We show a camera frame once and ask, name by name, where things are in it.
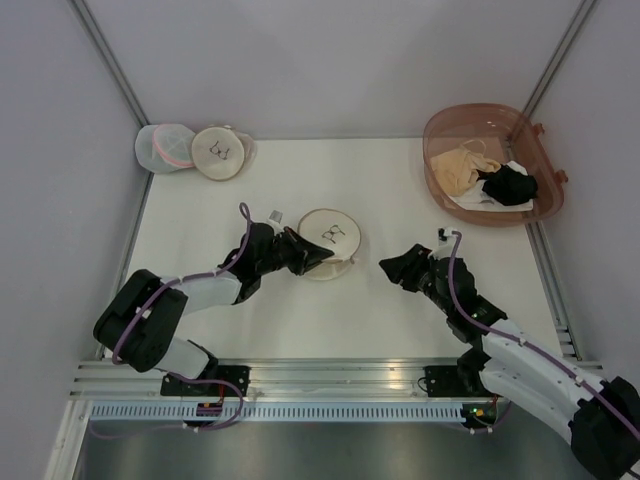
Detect beige round mesh laundry bag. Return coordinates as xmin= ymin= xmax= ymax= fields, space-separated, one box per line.
xmin=297 ymin=208 xmax=362 ymax=281

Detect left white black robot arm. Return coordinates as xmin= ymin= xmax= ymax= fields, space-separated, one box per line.
xmin=93 ymin=222 xmax=334 ymax=383

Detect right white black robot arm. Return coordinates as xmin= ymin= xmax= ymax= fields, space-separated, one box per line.
xmin=379 ymin=244 xmax=639 ymax=479

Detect beige bra in basket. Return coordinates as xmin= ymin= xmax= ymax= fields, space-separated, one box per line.
xmin=430 ymin=139 xmax=502 ymax=197

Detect beige mesh bag at back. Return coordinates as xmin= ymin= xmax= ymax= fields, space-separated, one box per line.
xmin=190 ymin=125 xmax=257 ymax=182

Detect white pink-trim mesh laundry bag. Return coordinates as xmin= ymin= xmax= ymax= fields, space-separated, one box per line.
xmin=134 ymin=124 xmax=195 ymax=174

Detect white garment in basket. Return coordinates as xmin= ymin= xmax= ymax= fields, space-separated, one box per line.
xmin=450 ymin=161 xmax=537 ymax=213

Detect black garment in basket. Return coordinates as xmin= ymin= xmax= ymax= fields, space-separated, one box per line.
xmin=479 ymin=164 xmax=538 ymax=206

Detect brown translucent plastic basket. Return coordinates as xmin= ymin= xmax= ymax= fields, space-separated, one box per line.
xmin=423 ymin=103 xmax=568 ymax=227

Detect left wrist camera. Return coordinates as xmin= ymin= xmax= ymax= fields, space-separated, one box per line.
xmin=268 ymin=210 xmax=283 ymax=226

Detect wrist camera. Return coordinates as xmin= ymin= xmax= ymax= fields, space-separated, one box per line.
xmin=438 ymin=227 xmax=458 ymax=249
xmin=268 ymin=210 xmax=283 ymax=226

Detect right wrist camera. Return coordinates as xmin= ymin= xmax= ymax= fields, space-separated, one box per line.
xmin=438 ymin=227 xmax=458 ymax=249

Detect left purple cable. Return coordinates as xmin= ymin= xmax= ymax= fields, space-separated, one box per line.
xmin=89 ymin=201 xmax=261 ymax=440

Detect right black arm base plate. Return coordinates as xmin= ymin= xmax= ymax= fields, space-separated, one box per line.
xmin=424 ymin=349 xmax=493 ymax=398

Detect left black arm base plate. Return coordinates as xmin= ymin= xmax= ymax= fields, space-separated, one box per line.
xmin=160 ymin=365 xmax=251 ymax=398

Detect white slotted cable duct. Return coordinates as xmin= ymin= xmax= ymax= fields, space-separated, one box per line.
xmin=90 ymin=401 xmax=466 ymax=423

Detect aluminium front rail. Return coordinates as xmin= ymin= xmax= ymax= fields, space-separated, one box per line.
xmin=68 ymin=358 xmax=456 ymax=402

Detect left aluminium frame post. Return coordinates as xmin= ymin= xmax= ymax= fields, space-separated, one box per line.
xmin=67 ymin=0 xmax=149 ymax=128

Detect aluminium frame post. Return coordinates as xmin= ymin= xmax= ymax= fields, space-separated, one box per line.
xmin=67 ymin=0 xmax=149 ymax=128
xmin=522 ymin=0 xmax=601 ymax=117

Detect right aluminium frame post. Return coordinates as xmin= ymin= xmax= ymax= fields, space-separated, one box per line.
xmin=522 ymin=0 xmax=601 ymax=117

